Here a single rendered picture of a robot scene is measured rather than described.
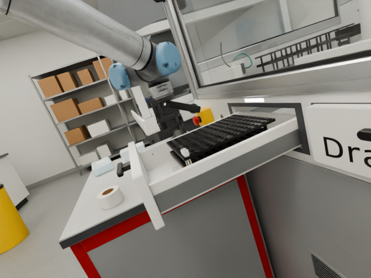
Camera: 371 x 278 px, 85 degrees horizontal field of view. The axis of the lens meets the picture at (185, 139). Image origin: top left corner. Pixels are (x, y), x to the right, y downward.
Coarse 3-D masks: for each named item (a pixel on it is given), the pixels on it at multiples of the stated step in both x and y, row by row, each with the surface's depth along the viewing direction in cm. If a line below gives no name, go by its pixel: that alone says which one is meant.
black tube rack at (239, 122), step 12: (228, 120) 57; (240, 120) 52; (252, 120) 49; (264, 120) 46; (192, 132) 58; (204, 132) 53; (216, 132) 49; (228, 132) 47; (240, 132) 44; (252, 132) 50; (180, 144) 50; (192, 144) 48; (204, 144) 44; (216, 144) 42; (228, 144) 49; (204, 156) 46
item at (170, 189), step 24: (216, 120) 64; (288, 120) 43; (240, 144) 39; (264, 144) 40; (288, 144) 42; (168, 168) 56; (192, 168) 37; (216, 168) 38; (240, 168) 40; (168, 192) 36; (192, 192) 37
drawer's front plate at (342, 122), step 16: (320, 112) 34; (336, 112) 31; (352, 112) 29; (368, 112) 27; (320, 128) 35; (336, 128) 32; (352, 128) 30; (368, 128) 28; (320, 144) 36; (336, 144) 33; (352, 144) 31; (368, 144) 29; (320, 160) 38; (336, 160) 34; (368, 160) 29; (368, 176) 30
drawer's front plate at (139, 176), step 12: (132, 144) 55; (132, 156) 43; (132, 168) 36; (144, 168) 52; (144, 180) 33; (144, 192) 33; (144, 204) 34; (156, 204) 36; (156, 216) 34; (156, 228) 35
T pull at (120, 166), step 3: (120, 162) 48; (129, 162) 46; (117, 165) 47; (120, 165) 46; (123, 165) 45; (126, 165) 45; (129, 165) 45; (117, 168) 45; (120, 168) 44; (123, 168) 44; (126, 168) 45; (129, 168) 45; (117, 171) 43; (120, 171) 42; (123, 171) 44; (117, 174) 42; (120, 174) 42; (123, 174) 43
